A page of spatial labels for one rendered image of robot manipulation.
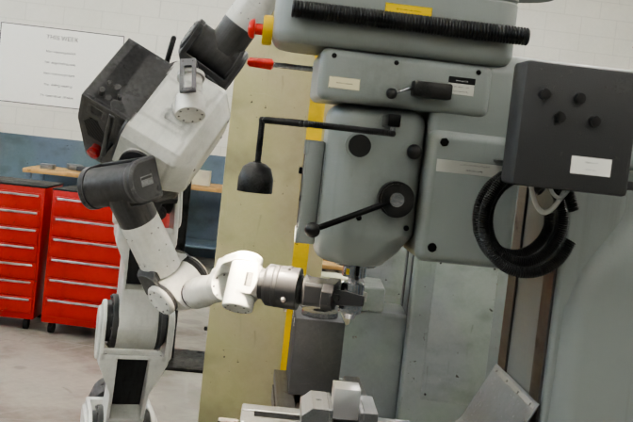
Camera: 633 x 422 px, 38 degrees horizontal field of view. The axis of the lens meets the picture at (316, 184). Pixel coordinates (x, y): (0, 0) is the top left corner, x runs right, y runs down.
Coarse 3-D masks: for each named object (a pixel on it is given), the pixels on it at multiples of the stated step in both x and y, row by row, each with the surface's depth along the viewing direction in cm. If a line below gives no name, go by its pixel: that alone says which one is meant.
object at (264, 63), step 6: (252, 60) 197; (258, 60) 197; (264, 60) 197; (270, 60) 197; (252, 66) 198; (258, 66) 197; (264, 66) 197; (270, 66) 197; (276, 66) 198; (282, 66) 198; (288, 66) 198; (294, 66) 198; (300, 66) 198; (306, 66) 198; (312, 66) 199
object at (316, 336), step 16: (304, 320) 224; (320, 320) 224; (336, 320) 226; (304, 336) 224; (320, 336) 224; (336, 336) 225; (288, 352) 243; (304, 352) 224; (320, 352) 225; (336, 352) 225; (288, 368) 233; (304, 368) 225; (320, 368) 225; (336, 368) 225; (288, 384) 225; (304, 384) 225; (320, 384) 225
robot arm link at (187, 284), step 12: (180, 264) 216; (192, 264) 215; (168, 276) 213; (180, 276) 213; (192, 276) 214; (204, 276) 206; (168, 288) 210; (180, 288) 211; (192, 288) 207; (204, 288) 203; (180, 300) 211; (192, 300) 207; (204, 300) 205
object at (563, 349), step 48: (528, 192) 203; (576, 192) 177; (528, 240) 199; (576, 240) 178; (624, 240) 177; (528, 288) 195; (576, 288) 178; (624, 288) 177; (528, 336) 192; (576, 336) 177; (624, 336) 177; (528, 384) 189; (576, 384) 177; (624, 384) 178
